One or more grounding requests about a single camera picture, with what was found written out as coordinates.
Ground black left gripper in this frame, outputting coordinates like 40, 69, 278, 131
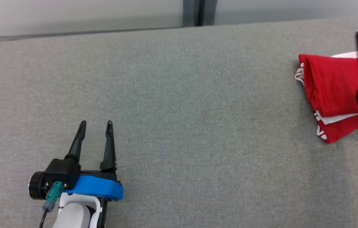
28, 120, 123, 200

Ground red basketball jersey number 23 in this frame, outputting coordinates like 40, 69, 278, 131
294, 54, 358, 125

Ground red shorts with white band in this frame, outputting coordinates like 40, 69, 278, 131
317, 47, 358, 144

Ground grey fabric sofa surface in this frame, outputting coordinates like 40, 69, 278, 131
0, 17, 358, 228

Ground teal left camera cable connector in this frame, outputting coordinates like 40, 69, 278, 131
39, 181, 65, 228

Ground grey partition post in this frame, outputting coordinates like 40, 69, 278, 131
183, 0, 217, 27

